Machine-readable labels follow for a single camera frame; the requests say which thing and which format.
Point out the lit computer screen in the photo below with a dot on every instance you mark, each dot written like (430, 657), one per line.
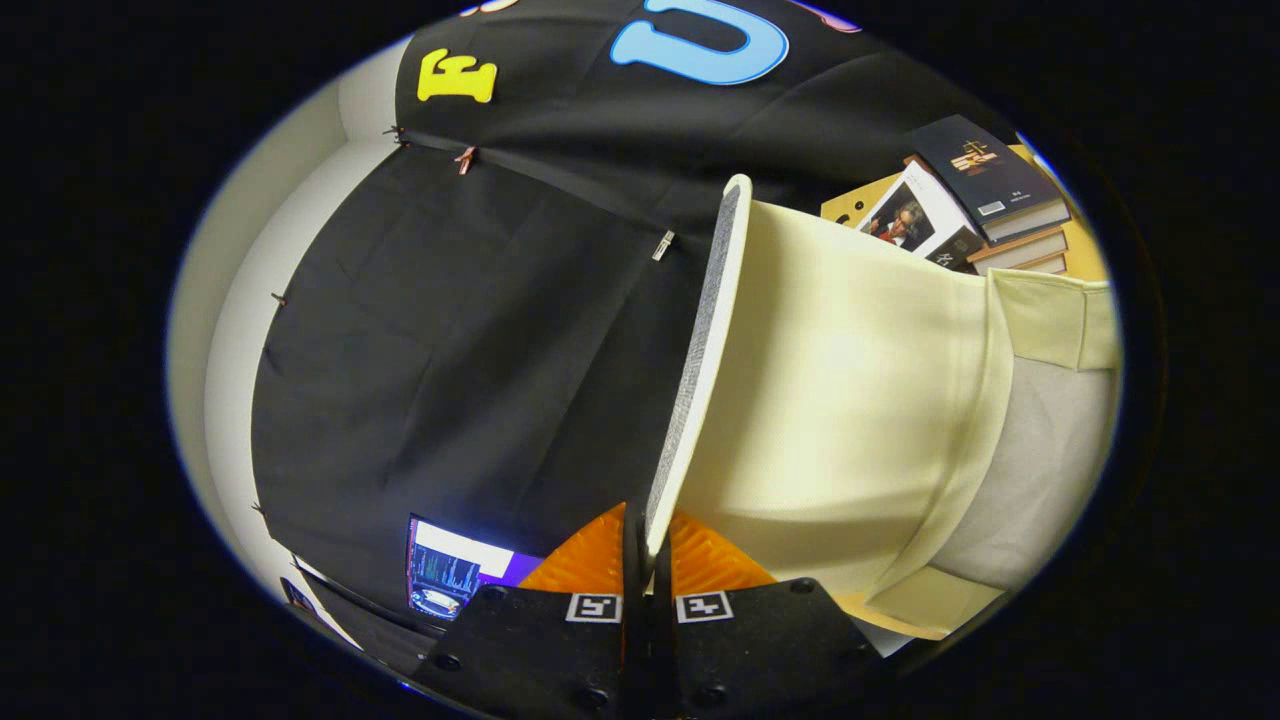
(450, 570)

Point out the grey fabric storage box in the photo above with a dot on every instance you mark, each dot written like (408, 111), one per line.
(850, 400)

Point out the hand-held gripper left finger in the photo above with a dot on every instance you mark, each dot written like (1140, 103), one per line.
(540, 650)

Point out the silver cloth clip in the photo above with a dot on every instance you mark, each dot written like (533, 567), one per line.
(663, 245)

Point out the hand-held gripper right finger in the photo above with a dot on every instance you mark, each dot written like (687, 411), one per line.
(760, 650)

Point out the black backdrop cloth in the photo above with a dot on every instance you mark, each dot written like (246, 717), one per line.
(450, 350)

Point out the dark cover book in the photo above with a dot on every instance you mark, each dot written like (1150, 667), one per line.
(985, 170)

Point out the pink cloth clip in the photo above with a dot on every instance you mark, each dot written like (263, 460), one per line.
(465, 158)

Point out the brown hardcover book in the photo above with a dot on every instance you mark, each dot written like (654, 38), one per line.
(1020, 250)
(1048, 265)

